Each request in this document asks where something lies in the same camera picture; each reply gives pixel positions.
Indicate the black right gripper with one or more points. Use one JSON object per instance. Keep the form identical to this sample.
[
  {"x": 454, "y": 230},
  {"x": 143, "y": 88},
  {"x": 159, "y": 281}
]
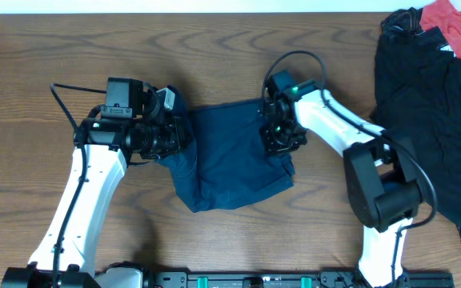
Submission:
[{"x": 275, "y": 141}]

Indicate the red garment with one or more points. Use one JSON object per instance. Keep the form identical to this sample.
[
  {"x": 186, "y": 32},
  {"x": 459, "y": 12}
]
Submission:
[{"x": 447, "y": 18}]

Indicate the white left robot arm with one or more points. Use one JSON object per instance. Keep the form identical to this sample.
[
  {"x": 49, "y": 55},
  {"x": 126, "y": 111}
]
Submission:
[{"x": 103, "y": 149}]

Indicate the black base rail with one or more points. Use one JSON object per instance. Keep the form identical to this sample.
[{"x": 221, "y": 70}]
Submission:
[{"x": 254, "y": 279}]

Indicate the black garment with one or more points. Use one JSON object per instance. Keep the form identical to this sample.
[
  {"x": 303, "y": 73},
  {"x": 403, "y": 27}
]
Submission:
[{"x": 418, "y": 90}]

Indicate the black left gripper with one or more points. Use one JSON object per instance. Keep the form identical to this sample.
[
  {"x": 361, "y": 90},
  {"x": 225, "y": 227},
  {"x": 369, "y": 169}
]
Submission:
[{"x": 181, "y": 134}]

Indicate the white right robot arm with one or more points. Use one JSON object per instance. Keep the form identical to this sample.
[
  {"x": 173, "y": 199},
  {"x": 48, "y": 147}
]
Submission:
[{"x": 383, "y": 190}]

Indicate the navy blue shorts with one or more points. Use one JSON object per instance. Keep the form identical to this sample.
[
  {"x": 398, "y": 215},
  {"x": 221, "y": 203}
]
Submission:
[{"x": 225, "y": 166}]

